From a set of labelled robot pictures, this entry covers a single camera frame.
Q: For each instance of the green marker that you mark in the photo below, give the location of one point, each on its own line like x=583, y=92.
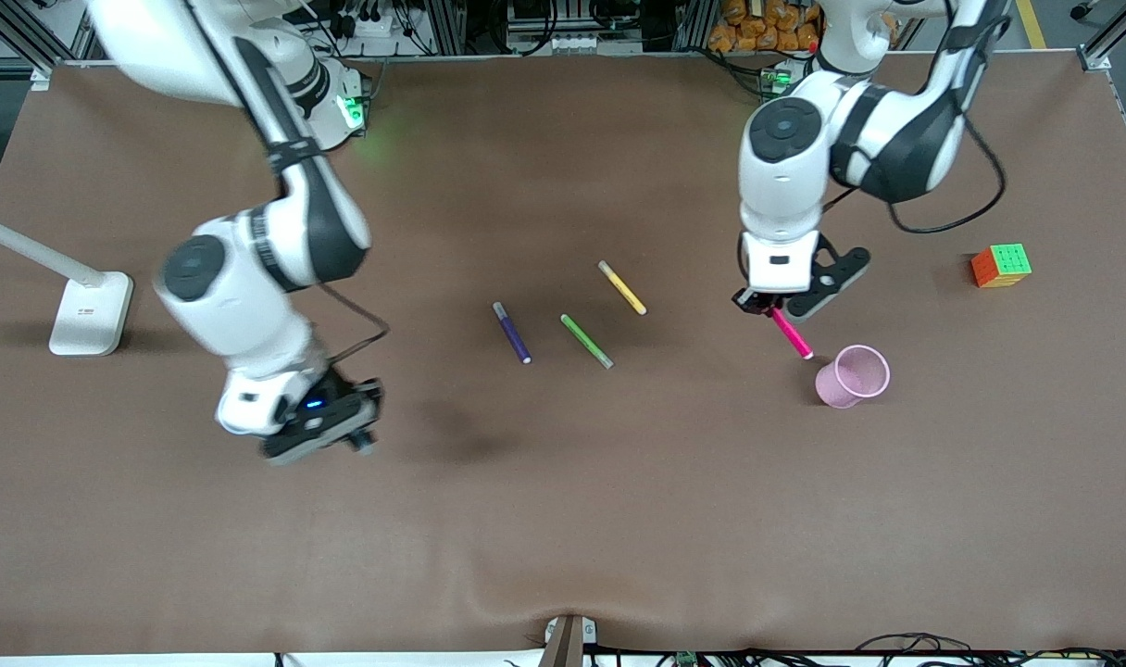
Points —
x=586, y=341

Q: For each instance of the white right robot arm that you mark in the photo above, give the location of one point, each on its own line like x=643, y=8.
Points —
x=239, y=315

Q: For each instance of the purple marker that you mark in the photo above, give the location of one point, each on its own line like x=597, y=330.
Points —
x=512, y=333

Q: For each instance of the white lamp stand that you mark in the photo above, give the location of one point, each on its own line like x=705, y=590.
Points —
x=89, y=315

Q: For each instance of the pile of orange objects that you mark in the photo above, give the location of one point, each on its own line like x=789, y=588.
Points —
x=757, y=28

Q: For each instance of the metal table edge bracket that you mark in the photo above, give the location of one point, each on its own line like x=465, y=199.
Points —
x=568, y=639

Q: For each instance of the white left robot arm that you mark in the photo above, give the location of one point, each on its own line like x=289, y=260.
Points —
x=781, y=185

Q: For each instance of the brown table cover mat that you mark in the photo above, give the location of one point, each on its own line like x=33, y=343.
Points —
x=563, y=519

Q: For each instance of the colourful puzzle cube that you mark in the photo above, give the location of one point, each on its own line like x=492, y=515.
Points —
x=1003, y=266

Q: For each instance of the white power strip with plugs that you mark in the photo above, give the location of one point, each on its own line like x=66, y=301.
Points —
x=370, y=23

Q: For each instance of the yellow marker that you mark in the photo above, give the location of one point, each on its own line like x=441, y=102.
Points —
x=622, y=288

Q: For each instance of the pink marker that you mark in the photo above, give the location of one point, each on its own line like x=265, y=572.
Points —
x=793, y=335

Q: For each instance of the long white socket strip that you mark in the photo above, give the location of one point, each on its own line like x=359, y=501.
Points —
x=563, y=43

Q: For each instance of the aluminium frame post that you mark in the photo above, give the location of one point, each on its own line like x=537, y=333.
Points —
x=43, y=76
x=1095, y=60

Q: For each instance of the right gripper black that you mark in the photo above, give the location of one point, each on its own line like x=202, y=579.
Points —
x=331, y=386

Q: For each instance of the pink mesh cup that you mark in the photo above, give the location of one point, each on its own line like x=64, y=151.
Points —
x=850, y=380

